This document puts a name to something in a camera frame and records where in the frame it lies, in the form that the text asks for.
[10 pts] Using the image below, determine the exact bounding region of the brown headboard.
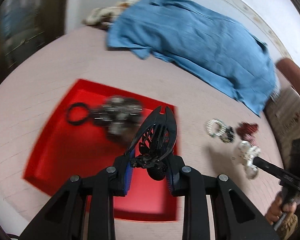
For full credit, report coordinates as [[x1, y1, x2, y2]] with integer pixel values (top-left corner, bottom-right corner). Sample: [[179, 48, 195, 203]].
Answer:
[[264, 58, 300, 168]]

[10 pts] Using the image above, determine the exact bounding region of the floral patterned cloth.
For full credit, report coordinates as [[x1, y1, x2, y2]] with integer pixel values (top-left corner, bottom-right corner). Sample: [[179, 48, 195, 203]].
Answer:
[[82, 0, 140, 30]]

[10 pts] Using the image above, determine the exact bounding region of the black hair tie ring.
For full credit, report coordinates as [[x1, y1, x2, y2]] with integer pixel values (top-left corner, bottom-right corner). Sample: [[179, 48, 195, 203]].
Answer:
[[65, 102, 91, 126]]

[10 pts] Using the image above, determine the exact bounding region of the white patterned scrunchie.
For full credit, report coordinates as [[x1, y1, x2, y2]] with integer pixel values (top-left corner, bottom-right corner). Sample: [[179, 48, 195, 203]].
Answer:
[[231, 140, 261, 180]]

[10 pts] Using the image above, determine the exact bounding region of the small dark rhinestone clip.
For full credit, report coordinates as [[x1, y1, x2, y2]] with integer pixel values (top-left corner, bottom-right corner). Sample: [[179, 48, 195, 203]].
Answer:
[[221, 126, 235, 143]]

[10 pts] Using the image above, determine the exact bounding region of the red shallow tray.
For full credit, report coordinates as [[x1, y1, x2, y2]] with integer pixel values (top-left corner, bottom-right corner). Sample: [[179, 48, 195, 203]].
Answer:
[[24, 79, 177, 222]]

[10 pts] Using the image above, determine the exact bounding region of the pink plaid scrunchie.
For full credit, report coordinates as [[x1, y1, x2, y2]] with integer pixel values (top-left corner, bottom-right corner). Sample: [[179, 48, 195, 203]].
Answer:
[[243, 134, 257, 146]]

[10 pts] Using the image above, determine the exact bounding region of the black sheer polka-dot scrunchie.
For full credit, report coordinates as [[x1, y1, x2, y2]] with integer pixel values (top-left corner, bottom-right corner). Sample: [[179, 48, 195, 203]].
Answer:
[[90, 95, 143, 143]]

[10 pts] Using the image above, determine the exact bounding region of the wooden glass-panel door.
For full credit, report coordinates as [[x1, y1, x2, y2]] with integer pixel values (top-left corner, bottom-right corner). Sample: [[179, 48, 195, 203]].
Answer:
[[0, 0, 66, 85]]

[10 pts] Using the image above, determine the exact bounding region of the dark red scrunchie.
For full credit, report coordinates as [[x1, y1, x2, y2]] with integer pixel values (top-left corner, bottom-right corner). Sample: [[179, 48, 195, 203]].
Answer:
[[236, 122, 258, 140]]

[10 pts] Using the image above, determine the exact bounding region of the pearl bead bracelet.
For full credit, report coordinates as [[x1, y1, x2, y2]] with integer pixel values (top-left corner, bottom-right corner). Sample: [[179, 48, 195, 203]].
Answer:
[[206, 118, 227, 138]]

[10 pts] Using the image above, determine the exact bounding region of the blue shirt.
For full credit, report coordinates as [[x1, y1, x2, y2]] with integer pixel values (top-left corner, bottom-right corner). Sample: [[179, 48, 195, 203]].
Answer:
[[107, 0, 276, 114]]

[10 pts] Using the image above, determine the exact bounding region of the black claw hair clip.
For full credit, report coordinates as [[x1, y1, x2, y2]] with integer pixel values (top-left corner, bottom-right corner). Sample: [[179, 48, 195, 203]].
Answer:
[[125, 106, 177, 181]]

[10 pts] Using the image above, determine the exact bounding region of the right hand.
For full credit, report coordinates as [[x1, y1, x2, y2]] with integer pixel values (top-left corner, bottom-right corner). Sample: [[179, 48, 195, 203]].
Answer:
[[264, 191, 297, 225]]

